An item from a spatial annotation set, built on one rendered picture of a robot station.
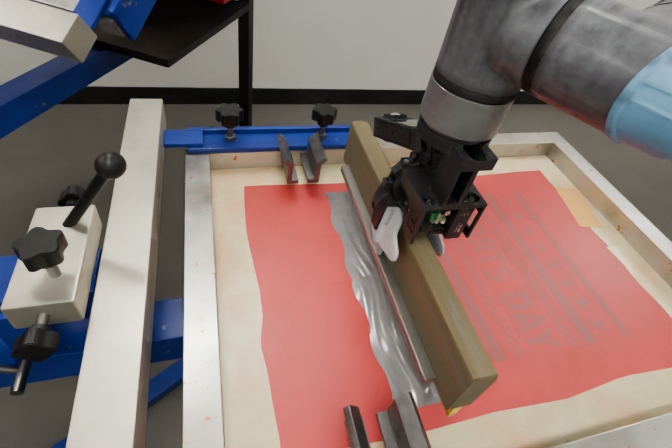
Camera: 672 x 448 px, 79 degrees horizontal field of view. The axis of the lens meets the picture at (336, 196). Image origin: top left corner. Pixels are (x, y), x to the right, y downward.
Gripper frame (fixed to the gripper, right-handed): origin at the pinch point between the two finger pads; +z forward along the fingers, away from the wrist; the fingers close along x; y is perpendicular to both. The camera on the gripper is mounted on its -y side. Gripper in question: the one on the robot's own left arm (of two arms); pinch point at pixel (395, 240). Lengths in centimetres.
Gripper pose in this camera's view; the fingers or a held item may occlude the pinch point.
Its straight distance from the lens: 54.5
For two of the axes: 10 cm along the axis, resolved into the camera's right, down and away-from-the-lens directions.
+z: -1.5, 7.2, 6.8
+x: 9.6, -0.6, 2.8
